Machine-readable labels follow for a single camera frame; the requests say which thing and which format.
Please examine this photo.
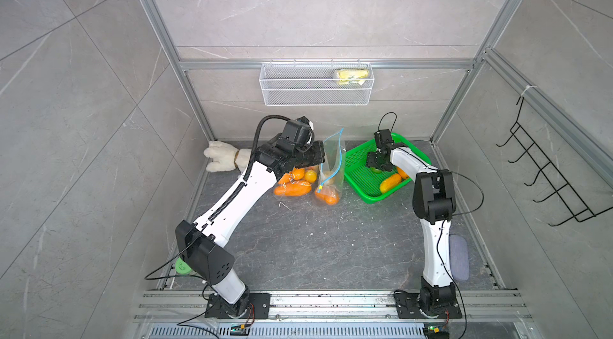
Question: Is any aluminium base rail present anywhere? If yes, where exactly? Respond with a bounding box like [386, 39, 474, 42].
[129, 290, 540, 338]

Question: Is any yellow sponge in wire basket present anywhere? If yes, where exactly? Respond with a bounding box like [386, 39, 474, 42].
[334, 69, 370, 86]

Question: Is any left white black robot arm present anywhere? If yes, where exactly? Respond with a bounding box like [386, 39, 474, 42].
[175, 115, 325, 317]

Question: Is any purple round pad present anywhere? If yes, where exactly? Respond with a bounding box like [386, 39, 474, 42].
[449, 235, 470, 281]

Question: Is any green round object floor left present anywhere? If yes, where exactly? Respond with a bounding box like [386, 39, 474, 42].
[174, 258, 193, 275]

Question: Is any white plush teddy bear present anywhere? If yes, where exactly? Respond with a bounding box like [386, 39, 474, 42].
[204, 141, 252, 173]

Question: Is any green plastic basket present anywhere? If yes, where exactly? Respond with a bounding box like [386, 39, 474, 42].
[343, 132, 432, 204]

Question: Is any small orange mango centre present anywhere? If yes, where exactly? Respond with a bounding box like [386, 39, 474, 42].
[291, 168, 306, 181]

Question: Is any black wire wall hook rack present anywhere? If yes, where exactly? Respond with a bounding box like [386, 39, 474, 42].
[496, 97, 612, 227]

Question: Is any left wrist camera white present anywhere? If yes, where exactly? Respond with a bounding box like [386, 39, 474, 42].
[298, 116, 314, 131]

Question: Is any clear zip-top bag blue zipper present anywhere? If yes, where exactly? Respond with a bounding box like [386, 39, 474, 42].
[274, 166, 319, 197]

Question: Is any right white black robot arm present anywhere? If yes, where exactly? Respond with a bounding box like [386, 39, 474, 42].
[366, 128, 466, 318]

